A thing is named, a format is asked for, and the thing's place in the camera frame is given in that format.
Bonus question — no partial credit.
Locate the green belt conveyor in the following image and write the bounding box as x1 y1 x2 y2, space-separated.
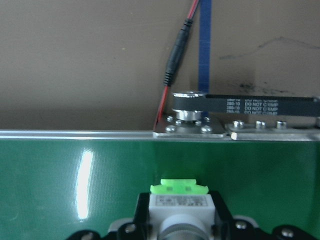
0 89 320 240

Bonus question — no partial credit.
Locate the green push button switch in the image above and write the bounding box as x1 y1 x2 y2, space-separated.
148 177 217 240

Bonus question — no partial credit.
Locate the red and black power cable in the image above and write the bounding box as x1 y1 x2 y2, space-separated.
152 0 201 131

